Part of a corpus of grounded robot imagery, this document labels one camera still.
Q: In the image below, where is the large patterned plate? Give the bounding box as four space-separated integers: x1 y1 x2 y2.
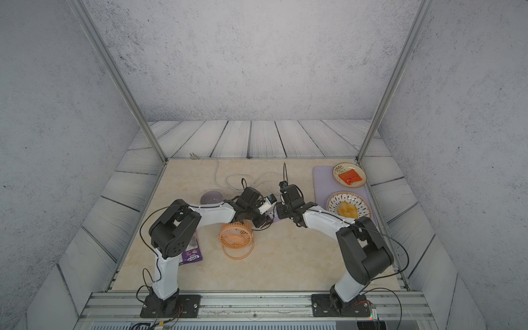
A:
327 192 372 219

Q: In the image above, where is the purple power strip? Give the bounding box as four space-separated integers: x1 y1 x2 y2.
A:
268 208 279 222

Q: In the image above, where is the lavender placemat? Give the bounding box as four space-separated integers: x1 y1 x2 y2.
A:
313 166 379 227

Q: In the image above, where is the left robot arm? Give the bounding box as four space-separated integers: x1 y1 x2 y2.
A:
148 187 277 303

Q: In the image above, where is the red food piece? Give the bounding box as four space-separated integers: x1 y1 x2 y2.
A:
338 169 363 186

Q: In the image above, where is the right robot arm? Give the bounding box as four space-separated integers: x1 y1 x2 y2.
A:
277 181 394 313

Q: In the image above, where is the small patterned plate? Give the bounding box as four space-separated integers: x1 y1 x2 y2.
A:
332 162 367 188

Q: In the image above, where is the orange desk fan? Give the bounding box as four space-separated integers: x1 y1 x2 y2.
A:
218 220 255 261

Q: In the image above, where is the yellow food piece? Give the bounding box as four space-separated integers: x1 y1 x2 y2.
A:
337 202 359 219

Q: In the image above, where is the aluminium front rail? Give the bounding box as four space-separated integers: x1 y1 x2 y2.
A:
75 289 437 329

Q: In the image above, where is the purple snack packet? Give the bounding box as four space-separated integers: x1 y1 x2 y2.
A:
180 233 203 265

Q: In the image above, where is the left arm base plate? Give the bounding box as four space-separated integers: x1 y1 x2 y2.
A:
140 294 202 318

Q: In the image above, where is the white power strip cable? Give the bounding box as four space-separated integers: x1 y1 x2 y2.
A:
189 153 290 195

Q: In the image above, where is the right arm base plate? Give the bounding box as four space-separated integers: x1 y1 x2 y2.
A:
311 294 373 318

